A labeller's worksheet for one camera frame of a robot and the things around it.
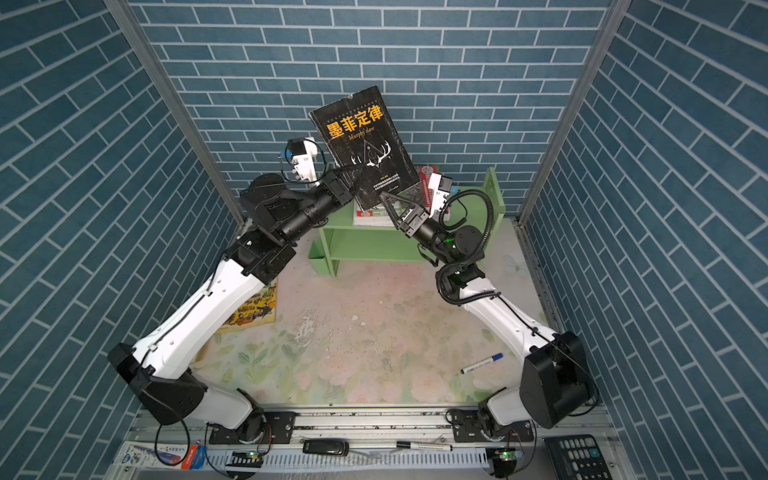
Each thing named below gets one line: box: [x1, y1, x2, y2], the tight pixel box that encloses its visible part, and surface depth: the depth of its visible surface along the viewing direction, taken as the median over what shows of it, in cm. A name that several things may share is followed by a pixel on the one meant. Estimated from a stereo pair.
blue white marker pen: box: [460, 352, 504, 374], surface depth 86 cm
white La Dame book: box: [352, 210, 395, 227], surface depth 82 cm
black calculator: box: [542, 434, 613, 480], surface depth 70 cm
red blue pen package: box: [113, 441, 207, 470], surface depth 71 cm
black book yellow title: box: [309, 85, 421, 211], surface depth 59 cm
